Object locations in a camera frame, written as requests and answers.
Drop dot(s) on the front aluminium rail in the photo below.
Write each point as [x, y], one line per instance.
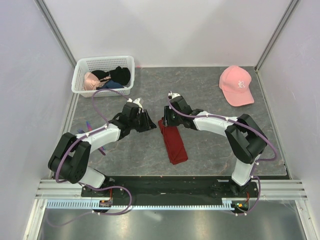
[271, 190]

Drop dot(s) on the dark red cloth napkin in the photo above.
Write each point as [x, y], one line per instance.
[174, 144]

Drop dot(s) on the pink baseball cap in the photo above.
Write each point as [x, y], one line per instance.
[234, 83]

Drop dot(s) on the blue cloth in basket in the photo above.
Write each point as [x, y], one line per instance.
[111, 85]

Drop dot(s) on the aluminium frame post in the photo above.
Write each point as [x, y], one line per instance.
[44, 9]
[290, 9]

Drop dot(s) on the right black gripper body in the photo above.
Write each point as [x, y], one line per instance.
[173, 119]

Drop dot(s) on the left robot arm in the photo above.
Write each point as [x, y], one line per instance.
[70, 158]

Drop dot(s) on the white plastic basket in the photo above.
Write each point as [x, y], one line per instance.
[103, 63]

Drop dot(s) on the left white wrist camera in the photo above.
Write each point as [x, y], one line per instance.
[135, 103]

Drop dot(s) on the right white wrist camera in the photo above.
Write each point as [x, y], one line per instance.
[177, 101]

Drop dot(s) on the black cloth in basket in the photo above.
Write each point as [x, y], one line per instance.
[120, 75]

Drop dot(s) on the light blue cable duct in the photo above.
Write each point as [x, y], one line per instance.
[88, 204]

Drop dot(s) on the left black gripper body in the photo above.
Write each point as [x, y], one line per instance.
[139, 123]

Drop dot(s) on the right aluminium frame post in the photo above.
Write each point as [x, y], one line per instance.
[290, 9]

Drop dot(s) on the pink cloth in basket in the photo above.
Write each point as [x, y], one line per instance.
[91, 82]

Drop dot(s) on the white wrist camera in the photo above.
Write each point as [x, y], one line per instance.
[135, 103]
[177, 101]

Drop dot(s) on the left aluminium frame post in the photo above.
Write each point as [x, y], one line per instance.
[44, 9]

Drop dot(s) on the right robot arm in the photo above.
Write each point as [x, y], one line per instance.
[245, 138]

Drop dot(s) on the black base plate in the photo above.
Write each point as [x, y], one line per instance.
[172, 190]

